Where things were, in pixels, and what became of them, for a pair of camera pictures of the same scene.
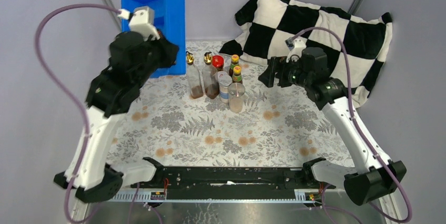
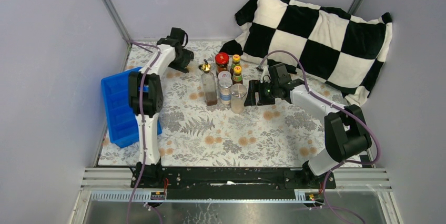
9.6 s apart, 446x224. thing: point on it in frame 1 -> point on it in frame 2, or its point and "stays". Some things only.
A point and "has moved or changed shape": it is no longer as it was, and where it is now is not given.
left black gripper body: (156, 55) -> (180, 60)
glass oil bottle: (210, 78) has moved or changed shape
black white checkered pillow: (271, 18) stays
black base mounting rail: (233, 183) stays
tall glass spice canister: (236, 92) stays
